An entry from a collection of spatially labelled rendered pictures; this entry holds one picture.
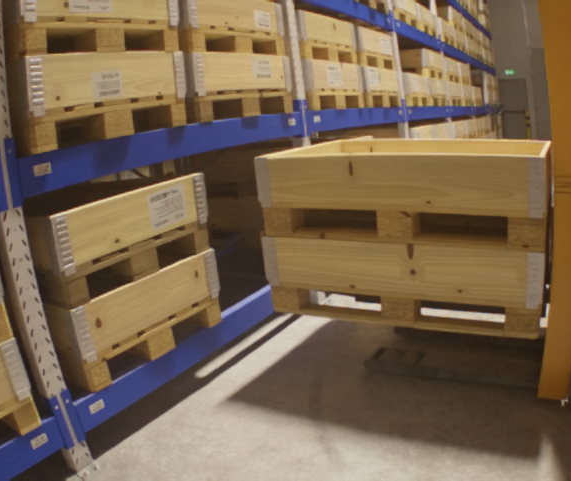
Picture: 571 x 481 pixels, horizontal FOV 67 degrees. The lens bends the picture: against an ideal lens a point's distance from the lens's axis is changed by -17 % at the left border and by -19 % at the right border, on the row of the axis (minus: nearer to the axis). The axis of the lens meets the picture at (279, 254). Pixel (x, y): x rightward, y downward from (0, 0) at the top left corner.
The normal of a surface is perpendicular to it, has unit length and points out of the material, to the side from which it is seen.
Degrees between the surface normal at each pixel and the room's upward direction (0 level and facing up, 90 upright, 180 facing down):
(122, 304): 90
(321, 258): 90
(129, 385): 90
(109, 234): 90
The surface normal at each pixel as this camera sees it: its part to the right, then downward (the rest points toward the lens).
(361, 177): -0.55, 0.28
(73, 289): 0.83, 0.06
